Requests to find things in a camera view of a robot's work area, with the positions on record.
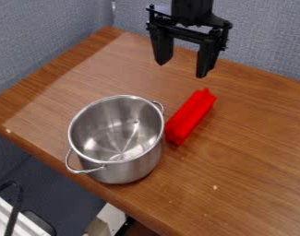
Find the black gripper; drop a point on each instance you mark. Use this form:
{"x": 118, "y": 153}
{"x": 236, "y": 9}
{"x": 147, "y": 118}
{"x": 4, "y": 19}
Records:
{"x": 187, "y": 20}

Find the red rectangular block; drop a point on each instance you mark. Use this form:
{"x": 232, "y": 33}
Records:
{"x": 186, "y": 117}

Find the stainless steel pot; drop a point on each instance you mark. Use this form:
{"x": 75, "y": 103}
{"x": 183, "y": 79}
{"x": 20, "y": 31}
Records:
{"x": 115, "y": 136}

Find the white appliance with dark panel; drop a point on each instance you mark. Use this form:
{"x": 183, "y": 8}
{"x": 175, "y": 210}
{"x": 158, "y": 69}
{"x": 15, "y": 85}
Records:
{"x": 28, "y": 224}

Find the white table leg bracket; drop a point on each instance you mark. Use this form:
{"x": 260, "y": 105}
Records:
{"x": 106, "y": 223}

